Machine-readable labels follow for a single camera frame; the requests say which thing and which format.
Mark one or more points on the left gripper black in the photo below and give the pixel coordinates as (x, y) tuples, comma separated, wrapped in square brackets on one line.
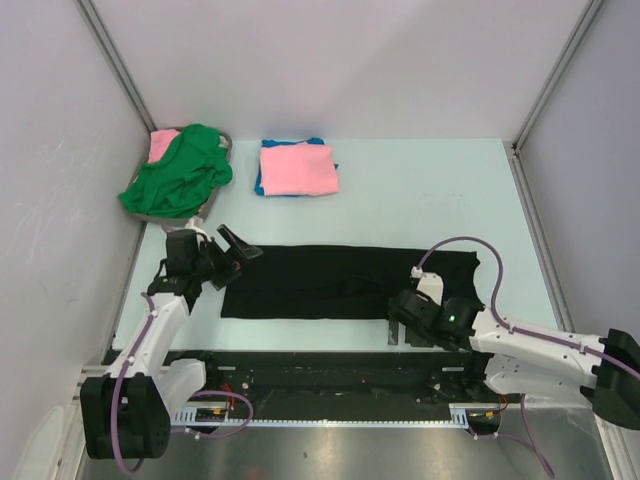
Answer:
[(230, 268)]

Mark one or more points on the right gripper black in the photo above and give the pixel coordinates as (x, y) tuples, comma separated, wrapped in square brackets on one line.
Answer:
[(415, 340)]

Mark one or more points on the black polo shirt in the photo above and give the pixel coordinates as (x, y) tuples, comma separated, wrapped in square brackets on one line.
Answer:
[(311, 282)]

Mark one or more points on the grey laundry tray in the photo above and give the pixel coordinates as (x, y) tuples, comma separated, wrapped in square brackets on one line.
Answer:
[(210, 200)]

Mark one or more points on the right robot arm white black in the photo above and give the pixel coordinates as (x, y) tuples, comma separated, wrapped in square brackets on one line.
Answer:
[(601, 372)]

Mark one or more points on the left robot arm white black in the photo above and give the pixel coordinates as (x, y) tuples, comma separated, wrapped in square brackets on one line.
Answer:
[(127, 411)]

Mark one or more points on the folded blue t shirt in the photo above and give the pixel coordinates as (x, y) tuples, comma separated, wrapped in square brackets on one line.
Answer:
[(258, 182)]

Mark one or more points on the green t shirt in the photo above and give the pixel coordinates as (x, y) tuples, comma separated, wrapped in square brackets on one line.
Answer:
[(180, 175)]

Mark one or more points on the folded pink t shirt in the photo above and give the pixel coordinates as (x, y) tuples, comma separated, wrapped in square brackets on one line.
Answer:
[(300, 170)]

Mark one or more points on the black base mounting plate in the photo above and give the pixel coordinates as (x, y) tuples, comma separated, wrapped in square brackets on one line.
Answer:
[(346, 387)]

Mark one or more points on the pink t shirt in tray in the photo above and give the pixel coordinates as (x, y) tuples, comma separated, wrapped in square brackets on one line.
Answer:
[(160, 141)]

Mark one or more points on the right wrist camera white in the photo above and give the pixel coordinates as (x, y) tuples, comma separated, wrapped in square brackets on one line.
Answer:
[(429, 284)]

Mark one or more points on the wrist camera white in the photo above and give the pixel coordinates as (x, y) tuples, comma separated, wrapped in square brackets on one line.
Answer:
[(194, 223), (429, 284)]

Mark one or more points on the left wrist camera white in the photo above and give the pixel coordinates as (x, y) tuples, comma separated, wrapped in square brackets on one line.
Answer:
[(194, 223)]

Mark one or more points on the left aluminium frame post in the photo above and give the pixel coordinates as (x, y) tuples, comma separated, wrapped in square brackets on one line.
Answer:
[(104, 40)]

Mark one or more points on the aluminium frame post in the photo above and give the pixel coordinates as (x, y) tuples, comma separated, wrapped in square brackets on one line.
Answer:
[(104, 40), (569, 52)]

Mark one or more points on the right aluminium frame post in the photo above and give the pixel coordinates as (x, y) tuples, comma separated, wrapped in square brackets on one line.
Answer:
[(569, 52)]

